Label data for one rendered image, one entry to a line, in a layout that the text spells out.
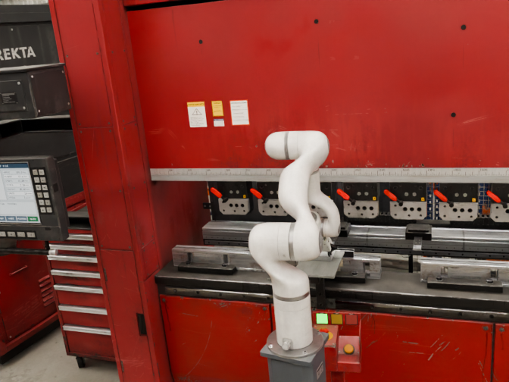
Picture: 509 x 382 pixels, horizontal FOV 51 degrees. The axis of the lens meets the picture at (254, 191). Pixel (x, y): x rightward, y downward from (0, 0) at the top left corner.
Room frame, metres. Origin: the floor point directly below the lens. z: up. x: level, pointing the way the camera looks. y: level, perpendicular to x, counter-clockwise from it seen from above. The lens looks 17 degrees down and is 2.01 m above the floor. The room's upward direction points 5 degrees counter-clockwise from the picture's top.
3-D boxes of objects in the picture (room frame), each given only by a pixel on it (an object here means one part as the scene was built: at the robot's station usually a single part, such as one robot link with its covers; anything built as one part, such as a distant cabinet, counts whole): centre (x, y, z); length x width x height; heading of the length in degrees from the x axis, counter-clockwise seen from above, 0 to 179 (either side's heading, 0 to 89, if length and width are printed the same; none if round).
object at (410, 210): (2.20, -0.66, 1.26); 0.15 x 0.09 x 0.17; 70
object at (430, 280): (2.06, -0.86, 0.89); 0.30 x 0.05 x 0.03; 70
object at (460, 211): (2.13, -0.85, 1.26); 0.15 x 0.09 x 0.17; 70
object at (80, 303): (3.17, 0.98, 0.50); 0.50 x 0.50 x 1.00; 70
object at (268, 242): (1.58, -0.06, 1.30); 0.19 x 0.12 x 0.24; 75
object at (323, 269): (2.19, -0.26, 1.00); 0.26 x 0.18 x 0.01; 160
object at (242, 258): (2.51, 0.21, 0.92); 0.50 x 0.06 x 0.10; 70
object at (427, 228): (2.34, -0.75, 1.01); 0.26 x 0.12 x 0.05; 160
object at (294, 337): (1.57, -0.09, 1.09); 0.19 x 0.19 x 0.18
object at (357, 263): (2.31, -0.36, 0.92); 0.39 x 0.06 x 0.10; 70
